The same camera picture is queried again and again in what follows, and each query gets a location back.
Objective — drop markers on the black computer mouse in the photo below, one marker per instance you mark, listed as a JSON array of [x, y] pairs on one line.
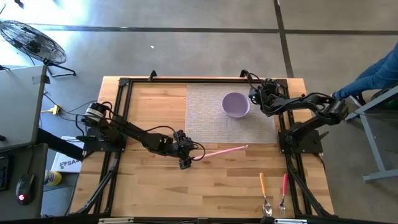
[[25, 189]]

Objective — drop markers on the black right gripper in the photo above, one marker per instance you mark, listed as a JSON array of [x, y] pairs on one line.
[[270, 93]]

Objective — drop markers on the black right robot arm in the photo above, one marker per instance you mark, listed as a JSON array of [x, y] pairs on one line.
[[311, 99]]

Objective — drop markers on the purple bowl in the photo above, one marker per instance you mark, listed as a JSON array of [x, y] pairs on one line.
[[235, 104]]

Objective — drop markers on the bottle with yellow label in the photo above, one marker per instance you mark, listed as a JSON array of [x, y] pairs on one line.
[[53, 178]]

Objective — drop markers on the grey woven placemat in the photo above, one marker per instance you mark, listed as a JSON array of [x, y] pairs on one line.
[[205, 124]]

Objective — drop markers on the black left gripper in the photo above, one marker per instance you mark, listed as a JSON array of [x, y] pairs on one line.
[[183, 147]]

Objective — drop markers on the white cardboard box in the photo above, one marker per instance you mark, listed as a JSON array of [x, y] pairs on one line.
[[66, 158]]

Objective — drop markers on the grey metal table stand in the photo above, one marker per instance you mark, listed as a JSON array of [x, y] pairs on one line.
[[371, 137]]

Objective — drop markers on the black keyboard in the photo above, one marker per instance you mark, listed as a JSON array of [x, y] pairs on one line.
[[3, 172]]

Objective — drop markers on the pink drinking straw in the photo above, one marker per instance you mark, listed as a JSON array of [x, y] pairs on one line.
[[220, 152]]

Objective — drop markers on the person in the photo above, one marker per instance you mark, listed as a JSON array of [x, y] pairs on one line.
[[373, 77]]

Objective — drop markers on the black floor fan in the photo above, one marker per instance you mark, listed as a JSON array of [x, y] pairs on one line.
[[32, 42]]

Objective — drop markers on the black aluminium table frame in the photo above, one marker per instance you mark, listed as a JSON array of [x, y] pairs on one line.
[[202, 80]]

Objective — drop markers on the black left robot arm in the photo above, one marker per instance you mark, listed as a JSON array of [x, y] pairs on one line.
[[136, 133]]

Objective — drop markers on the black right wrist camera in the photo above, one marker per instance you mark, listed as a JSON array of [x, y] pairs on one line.
[[253, 93]]

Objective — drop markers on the yellow power plug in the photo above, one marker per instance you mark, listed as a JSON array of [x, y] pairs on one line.
[[55, 109]]

